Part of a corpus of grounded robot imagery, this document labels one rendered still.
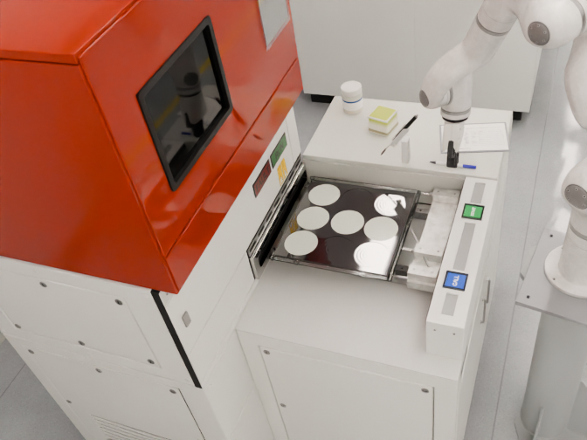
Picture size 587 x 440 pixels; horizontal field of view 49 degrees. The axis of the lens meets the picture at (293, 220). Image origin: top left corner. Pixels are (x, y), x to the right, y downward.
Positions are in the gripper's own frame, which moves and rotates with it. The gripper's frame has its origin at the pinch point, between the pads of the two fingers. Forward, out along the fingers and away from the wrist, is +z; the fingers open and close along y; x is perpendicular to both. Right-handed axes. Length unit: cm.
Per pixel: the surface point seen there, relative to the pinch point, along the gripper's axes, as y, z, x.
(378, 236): 26.7, 11.8, -16.1
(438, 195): 7.2, 9.0, -2.7
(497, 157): -6.3, 1.7, 12.4
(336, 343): 60, 23, -19
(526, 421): 18, 96, 34
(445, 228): 17.4, 12.8, 1.8
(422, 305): 41.6, 21.4, 0.3
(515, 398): 6, 100, 29
